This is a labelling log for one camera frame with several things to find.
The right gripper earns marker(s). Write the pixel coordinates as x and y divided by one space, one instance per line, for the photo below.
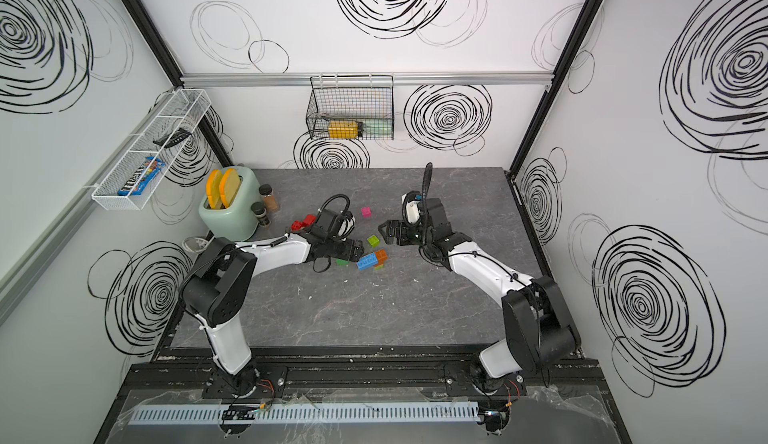
405 225

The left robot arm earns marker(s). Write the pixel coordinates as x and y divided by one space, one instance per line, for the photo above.
214 292

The blue candy packet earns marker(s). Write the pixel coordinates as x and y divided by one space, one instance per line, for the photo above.
149 168

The yellow toast slice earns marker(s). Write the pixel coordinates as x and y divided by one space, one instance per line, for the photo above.
213 195
228 187

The white wire wall shelf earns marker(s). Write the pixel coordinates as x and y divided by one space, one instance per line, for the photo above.
180 108

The yellow item in basket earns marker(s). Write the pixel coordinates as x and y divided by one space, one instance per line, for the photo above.
343 129

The yellow toast slice left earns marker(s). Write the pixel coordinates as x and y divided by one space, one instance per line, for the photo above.
213 195

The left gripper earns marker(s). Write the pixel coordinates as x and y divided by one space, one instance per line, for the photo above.
348 255

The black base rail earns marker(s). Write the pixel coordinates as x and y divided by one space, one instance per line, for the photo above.
274 374

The red lego brick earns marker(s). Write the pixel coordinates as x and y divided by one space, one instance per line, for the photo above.
297 225

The yellow toast slice right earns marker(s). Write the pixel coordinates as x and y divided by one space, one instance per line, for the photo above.
228 187

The mint green toaster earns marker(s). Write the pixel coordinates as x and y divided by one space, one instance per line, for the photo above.
237 222

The white slotted cable duct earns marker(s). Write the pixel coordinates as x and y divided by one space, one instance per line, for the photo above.
307 413

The orange lego brick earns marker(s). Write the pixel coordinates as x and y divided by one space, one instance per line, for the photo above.
381 256

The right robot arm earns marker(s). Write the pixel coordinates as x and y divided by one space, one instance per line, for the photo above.
539 329

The black wire wall basket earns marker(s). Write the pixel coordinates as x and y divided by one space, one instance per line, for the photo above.
366 98

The dark pepper jar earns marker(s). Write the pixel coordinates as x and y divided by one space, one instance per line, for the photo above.
261 213

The blue lego brick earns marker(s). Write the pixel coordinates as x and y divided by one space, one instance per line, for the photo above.
367 261

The black remote control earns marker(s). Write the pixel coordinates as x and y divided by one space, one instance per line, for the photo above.
172 139

